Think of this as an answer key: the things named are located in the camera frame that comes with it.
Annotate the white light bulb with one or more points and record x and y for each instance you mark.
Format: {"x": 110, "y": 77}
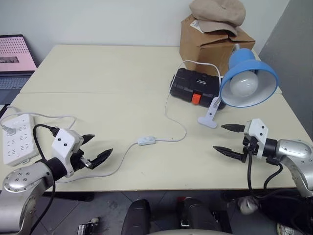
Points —
{"x": 244, "y": 83}

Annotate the dark rounded robot leg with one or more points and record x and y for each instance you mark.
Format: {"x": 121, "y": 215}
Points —
{"x": 137, "y": 216}
{"x": 200, "y": 213}

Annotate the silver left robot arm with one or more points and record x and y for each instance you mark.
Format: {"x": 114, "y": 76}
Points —
{"x": 19, "y": 178}

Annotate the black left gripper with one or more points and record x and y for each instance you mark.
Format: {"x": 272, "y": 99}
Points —
{"x": 77, "y": 160}

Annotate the black tool case orange latch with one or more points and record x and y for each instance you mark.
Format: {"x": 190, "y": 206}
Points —
{"x": 195, "y": 82}

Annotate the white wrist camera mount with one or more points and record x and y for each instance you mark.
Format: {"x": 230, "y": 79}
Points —
{"x": 258, "y": 131}
{"x": 64, "y": 144}

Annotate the white power strip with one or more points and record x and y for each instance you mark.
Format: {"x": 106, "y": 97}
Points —
{"x": 20, "y": 144}

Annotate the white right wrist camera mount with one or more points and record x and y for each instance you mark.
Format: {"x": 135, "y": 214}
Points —
{"x": 258, "y": 131}

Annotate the open laptop pink screen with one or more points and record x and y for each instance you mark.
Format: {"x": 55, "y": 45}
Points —
{"x": 12, "y": 54}

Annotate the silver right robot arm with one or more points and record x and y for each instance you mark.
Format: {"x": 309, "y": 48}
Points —
{"x": 293, "y": 149}

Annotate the beige flat cap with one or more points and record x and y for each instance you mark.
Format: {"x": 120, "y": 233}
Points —
{"x": 217, "y": 13}

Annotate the white shipping label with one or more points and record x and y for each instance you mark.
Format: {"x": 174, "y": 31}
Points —
{"x": 196, "y": 25}

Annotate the white shoe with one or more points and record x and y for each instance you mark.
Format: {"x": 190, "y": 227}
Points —
{"x": 247, "y": 205}
{"x": 291, "y": 230}

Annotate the white power plug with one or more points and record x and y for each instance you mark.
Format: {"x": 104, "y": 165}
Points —
{"x": 8, "y": 129}

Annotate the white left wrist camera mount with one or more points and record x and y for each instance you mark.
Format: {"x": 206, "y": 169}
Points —
{"x": 64, "y": 144}

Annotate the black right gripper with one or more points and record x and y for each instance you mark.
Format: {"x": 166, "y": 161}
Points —
{"x": 250, "y": 147}

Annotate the blue clip desk lamp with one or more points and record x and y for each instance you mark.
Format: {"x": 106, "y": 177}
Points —
{"x": 242, "y": 58}

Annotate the brown cardboard box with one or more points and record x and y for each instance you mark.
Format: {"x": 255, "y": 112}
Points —
{"x": 203, "y": 46}

